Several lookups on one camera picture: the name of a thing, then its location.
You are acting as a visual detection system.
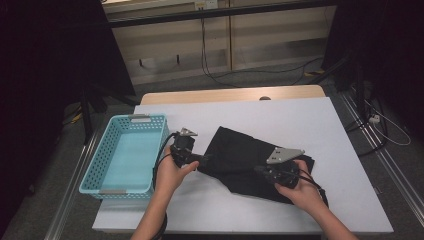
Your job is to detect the black pants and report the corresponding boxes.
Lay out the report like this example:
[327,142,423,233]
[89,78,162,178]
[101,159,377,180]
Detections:
[197,125,316,205]

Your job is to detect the black curtain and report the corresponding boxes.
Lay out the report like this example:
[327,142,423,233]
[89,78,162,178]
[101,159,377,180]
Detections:
[321,0,424,141]
[0,0,136,231]

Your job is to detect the long beige desk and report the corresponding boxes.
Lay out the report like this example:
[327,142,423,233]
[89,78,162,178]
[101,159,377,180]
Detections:
[101,0,338,28]

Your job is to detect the white cable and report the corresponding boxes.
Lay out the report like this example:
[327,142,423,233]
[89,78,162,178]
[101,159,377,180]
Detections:
[364,99,412,147]

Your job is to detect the person's left hand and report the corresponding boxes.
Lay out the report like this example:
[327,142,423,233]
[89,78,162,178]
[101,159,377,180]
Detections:
[152,146,200,202]

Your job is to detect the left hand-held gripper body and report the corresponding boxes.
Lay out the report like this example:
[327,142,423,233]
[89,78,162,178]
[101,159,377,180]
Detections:
[169,127,201,168]

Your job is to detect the wooden table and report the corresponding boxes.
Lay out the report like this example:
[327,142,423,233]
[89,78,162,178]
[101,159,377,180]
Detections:
[139,84,327,106]

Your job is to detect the light blue perforated basket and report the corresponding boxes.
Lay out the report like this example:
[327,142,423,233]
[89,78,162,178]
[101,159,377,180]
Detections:
[78,113,170,201]

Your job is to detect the person's right hand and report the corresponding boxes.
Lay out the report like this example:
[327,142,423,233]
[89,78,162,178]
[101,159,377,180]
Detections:
[274,159,323,215]

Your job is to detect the black floor cables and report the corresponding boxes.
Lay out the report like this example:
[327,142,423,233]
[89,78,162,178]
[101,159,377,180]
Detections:
[344,96,390,158]

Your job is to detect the white wall socket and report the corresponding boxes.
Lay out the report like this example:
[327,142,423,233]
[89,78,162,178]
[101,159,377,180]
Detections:
[194,0,219,10]

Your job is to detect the black power cable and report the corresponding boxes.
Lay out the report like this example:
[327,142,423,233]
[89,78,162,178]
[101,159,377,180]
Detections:
[199,8,242,89]
[201,8,324,83]

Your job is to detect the white table sheet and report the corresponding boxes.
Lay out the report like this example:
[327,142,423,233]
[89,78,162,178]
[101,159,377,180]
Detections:
[92,96,394,234]

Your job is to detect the black stand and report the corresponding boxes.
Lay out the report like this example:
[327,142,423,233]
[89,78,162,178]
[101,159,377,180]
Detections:
[79,83,141,145]
[308,53,368,116]

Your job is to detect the metal floor rail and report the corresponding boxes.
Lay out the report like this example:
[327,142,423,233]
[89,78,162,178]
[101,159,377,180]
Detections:
[44,131,99,240]
[339,91,424,219]

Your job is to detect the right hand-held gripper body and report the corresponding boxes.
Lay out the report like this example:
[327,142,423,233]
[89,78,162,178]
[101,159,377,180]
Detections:
[262,146,306,190]

